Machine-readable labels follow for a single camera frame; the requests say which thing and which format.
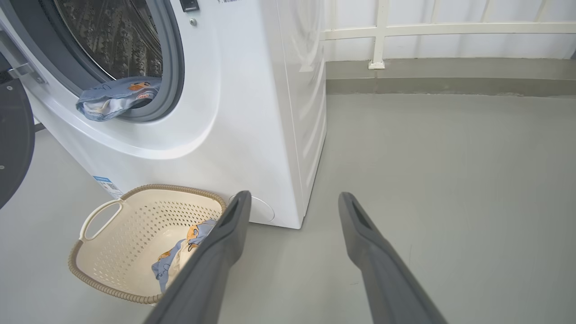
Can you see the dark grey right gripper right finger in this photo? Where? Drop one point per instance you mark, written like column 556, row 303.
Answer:
column 387, row 279

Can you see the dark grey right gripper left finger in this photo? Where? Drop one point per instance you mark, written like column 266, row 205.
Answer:
column 202, row 279

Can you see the white metal railing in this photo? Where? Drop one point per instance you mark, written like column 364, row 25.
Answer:
column 380, row 31

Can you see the blue cartoon print garment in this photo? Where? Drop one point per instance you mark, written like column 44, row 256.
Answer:
column 112, row 99

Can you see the cream perforated laundry basket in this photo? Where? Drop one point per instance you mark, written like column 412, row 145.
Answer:
column 121, row 243

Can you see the white front-load washing machine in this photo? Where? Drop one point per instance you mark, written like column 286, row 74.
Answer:
column 234, row 112

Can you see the blue white energy label sticker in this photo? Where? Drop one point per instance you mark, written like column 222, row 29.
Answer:
column 108, row 186

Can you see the cream and blue cartoon garment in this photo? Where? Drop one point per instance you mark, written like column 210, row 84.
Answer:
column 173, row 265

